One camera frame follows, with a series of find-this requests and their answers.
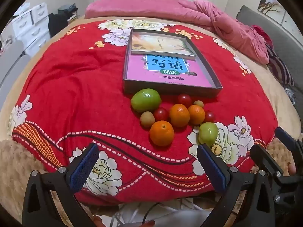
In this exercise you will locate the tree wall painting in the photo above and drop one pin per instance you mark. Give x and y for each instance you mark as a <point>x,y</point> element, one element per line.
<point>272,4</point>

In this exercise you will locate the light grey cloth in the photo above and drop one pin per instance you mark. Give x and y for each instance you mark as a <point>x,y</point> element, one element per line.
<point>170,216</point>

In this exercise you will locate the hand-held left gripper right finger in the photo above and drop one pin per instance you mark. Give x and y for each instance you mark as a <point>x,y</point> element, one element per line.
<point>213,167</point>

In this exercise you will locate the person's right hand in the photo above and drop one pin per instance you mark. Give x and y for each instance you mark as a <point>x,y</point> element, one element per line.
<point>291,169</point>

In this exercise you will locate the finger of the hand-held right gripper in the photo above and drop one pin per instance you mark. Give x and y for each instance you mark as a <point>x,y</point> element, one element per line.
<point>262,155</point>
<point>285,136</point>

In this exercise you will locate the striped cloth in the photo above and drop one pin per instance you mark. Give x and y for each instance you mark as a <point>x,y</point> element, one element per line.
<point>279,68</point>

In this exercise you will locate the pink workbook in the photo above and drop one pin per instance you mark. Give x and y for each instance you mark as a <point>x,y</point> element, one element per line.
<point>142,71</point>

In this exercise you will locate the grey cardboard box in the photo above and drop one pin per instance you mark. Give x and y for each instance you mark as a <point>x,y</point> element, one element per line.
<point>165,89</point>

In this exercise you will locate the green jujube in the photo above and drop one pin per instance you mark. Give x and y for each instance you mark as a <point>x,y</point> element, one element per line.
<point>207,133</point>
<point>145,100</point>

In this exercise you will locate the pink quilt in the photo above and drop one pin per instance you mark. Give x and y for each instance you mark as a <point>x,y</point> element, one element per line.
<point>153,7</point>

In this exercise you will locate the small white drawer box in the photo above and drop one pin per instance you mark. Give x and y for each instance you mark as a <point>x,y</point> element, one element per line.
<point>40,13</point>
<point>22,21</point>

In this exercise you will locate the black bag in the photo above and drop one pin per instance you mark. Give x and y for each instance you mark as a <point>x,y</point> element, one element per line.
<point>58,22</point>

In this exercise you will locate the red floral blanket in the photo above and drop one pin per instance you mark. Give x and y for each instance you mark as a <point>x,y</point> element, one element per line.
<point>71,87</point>

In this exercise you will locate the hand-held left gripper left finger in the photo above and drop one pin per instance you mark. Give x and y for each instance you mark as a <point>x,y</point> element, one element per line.
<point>84,167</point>

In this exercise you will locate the small orange mandarin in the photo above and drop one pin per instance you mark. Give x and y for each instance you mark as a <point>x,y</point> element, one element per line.
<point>197,115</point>
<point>161,133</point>
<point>179,115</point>

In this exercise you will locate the sunflower cover book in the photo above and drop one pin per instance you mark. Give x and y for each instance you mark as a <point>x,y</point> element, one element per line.
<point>161,43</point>

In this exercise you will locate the red cherry tomato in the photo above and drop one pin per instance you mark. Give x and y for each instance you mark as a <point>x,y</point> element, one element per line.
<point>209,117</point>
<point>161,114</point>
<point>184,100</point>

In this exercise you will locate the white drawer cabinet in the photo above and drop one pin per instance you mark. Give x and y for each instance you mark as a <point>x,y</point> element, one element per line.
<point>35,40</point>

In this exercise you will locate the dark red cloth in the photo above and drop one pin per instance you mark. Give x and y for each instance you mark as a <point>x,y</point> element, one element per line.
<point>259,32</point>

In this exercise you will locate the grey fringed cushion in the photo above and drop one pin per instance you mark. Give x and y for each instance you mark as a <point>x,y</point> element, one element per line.
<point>281,42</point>

